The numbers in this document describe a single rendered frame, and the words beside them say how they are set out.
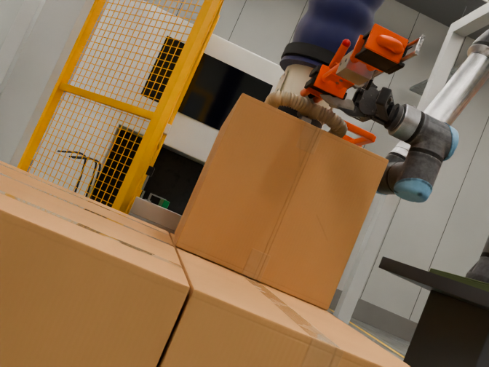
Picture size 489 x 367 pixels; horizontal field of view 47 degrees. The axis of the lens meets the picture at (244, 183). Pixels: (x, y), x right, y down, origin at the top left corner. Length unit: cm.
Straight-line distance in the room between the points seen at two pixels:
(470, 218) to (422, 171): 1098
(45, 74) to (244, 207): 162
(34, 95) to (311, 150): 166
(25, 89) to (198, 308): 213
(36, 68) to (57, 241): 208
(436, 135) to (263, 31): 1007
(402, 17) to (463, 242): 475
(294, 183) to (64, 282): 76
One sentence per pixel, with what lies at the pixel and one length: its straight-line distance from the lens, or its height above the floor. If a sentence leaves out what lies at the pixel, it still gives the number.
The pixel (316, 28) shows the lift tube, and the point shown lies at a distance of 170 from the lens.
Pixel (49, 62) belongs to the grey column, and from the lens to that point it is 278.
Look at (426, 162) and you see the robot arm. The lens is 151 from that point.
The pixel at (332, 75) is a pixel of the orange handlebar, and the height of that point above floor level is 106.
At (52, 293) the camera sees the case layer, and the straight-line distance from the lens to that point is 76.
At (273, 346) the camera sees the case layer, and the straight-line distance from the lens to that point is 78.
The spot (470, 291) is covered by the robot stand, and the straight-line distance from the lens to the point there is 168.
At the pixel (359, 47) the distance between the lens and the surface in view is 120.
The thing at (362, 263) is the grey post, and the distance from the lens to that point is 518.
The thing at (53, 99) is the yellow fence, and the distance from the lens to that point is 330.
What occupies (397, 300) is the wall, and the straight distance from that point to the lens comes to 1194.
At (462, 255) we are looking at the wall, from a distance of 1243.
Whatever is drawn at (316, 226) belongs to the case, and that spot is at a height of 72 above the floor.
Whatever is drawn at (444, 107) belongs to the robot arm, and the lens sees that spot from 174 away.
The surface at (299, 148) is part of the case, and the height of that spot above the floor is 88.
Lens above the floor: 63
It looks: 5 degrees up
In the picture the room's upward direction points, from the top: 23 degrees clockwise
